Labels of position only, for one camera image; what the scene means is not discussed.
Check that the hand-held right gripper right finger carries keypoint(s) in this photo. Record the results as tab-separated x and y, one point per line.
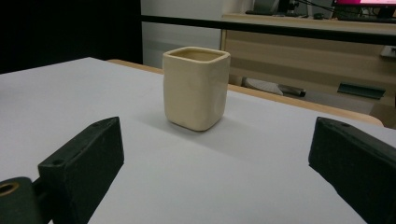
358	161

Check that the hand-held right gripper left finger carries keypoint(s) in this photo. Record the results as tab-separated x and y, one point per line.
84	161

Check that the cream square ceramic cup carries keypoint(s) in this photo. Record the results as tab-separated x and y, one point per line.
194	90

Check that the dark flat tray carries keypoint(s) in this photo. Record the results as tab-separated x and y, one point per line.
361	90

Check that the white and grey device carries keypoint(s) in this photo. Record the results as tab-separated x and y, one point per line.
271	86

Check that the black curtain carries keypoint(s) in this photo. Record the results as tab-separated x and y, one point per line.
68	31

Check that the black horizontal bar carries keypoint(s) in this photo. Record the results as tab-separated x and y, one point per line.
280	28

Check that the monitor with pink screen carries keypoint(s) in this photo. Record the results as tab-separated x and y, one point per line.
364	6

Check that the black keyboard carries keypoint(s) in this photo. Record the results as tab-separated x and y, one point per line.
264	13

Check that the white wall socket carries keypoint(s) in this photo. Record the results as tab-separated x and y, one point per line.
389	51

